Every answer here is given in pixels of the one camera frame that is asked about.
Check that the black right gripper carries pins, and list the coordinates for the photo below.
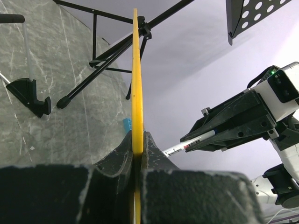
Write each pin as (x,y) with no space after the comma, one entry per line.
(254,112)

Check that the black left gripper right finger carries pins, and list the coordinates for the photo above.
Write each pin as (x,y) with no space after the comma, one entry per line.
(170,195)

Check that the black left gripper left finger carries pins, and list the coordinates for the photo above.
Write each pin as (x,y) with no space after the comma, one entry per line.
(101,193)

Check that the white blue whiteboard marker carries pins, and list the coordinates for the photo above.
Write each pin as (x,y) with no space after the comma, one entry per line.
(184,145)

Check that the yellow framed whiteboard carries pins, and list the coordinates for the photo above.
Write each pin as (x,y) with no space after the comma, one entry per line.
(136,113)

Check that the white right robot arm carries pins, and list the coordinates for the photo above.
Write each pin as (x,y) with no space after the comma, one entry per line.
(245,118)

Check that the blue studded building plate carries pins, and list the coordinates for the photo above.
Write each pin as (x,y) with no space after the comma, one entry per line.
(127,125)

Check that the black music stand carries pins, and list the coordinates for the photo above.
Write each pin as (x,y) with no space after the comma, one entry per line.
(241,15)

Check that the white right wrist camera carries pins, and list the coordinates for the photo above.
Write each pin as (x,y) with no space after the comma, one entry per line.
(279,89)

